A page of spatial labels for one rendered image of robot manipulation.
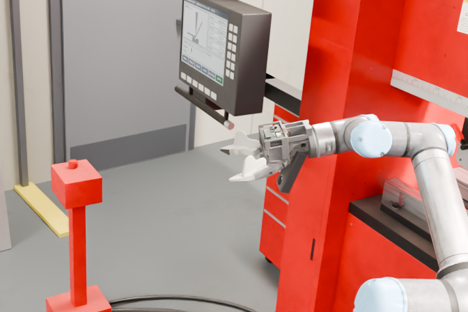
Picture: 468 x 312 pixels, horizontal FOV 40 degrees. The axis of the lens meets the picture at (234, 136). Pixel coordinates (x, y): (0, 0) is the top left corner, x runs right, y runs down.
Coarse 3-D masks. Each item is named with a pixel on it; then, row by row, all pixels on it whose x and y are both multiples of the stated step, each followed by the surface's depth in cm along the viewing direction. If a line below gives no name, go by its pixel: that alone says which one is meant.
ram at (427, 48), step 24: (408, 0) 225; (432, 0) 216; (456, 0) 208; (408, 24) 226; (432, 24) 217; (456, 24) 209; (408, 48) 228; (432, 48) 218; (456, 48) 210; (408, 72) 229; (432, 72) 220; (456, 72) 211; (432, 96) 221
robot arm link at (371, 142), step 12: (360, 120) 137; (372, 120) 133; (348, 132) 137; (360, 132) 131; (372, 132) 130; (384, 132) 131; (396, 132) 133; (348, 144) 138; (360, 144) 131; (372, 144) 131; (384, 144) 131; (396, 144) 133; (372, 156) 131; (384, 156) 136; (396, 156) 136
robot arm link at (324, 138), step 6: (312, 126) 144; (318, 126) 144; (324, 126) 143; (330, 126) 143; (318, 132) 142; (324, 132) 142; (330, 132) 142; (318, 138) 142; (324, 138) 142; (330, 138) 142; (318, 144) 142; (324, 144) 142; (330, 144) 142; (318, 150) 142; (324, 150) 142; (330, 150) 142; (318, 156) 144; (324, 156) 145
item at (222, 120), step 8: (176, 88) 266; (192, 88) 256; (184, 96) 260; (192, 96) 256; (200, 104) 249; (208, 112) 243; (216, 112) 240; (224, 112) 234; (224, 120) 234; (232, 128) 233
